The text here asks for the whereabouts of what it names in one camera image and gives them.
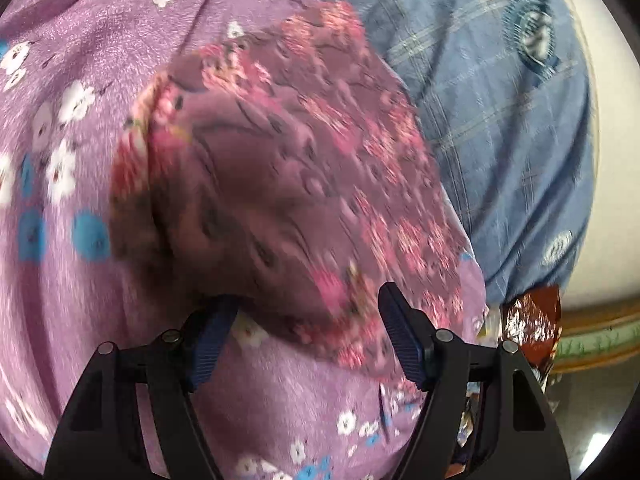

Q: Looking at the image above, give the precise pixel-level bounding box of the wooden framed panel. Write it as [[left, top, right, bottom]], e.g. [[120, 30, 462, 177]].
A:
[[550, 302, 640, 376]]

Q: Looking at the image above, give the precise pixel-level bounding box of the red plastic bag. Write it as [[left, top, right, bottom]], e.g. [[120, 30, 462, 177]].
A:
[[500, 285, 563, 378]]

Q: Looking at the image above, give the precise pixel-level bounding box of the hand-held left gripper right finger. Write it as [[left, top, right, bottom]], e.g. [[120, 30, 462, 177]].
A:
[[377, 282, 572, 480]]

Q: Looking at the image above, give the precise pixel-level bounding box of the purple floral bedsheet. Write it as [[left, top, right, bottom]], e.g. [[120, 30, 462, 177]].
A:
[[0, 0, 491, 480]]

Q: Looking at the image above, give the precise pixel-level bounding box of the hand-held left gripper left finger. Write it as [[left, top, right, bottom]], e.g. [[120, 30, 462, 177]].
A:
[[44, 294, 241, 480]]

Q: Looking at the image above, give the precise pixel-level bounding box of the maroon floral shirt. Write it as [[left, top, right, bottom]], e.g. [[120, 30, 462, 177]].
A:
[[107, 0, 488, 386]]

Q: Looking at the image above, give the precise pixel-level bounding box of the blue plaid quilt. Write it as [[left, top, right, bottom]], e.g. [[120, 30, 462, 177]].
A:
[[260, 0, 601, 306]]

